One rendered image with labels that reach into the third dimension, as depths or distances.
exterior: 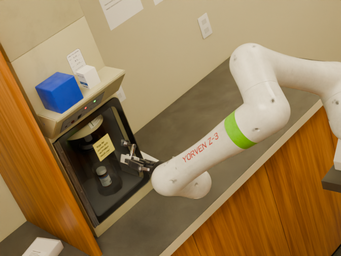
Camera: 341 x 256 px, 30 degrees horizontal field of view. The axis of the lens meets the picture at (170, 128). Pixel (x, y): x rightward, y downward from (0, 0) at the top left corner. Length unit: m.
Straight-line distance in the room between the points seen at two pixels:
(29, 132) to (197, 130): 0.98
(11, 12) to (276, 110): 0.89
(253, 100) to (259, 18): 1.81
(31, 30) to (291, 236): 1.48
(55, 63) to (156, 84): 0.97
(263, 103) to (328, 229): 1.49
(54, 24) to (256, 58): 0.71
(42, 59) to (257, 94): 0.75
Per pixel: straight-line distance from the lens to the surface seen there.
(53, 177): 2.15
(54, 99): 2.06
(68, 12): 2.18
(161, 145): 2.80
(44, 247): 2.47
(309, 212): 2.97
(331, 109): 2.11
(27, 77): 2.12
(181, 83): 3.16
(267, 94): 1.77
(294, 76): 1.97
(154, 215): 2.43
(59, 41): 2.17
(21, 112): 2.02
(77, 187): 2.30
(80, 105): 2.11
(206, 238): 2.45
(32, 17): 2.11
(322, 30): 4.06
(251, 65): 1.82
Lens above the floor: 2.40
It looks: 30 degrees down
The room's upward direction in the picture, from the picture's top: 21 degrees counter-clockwise
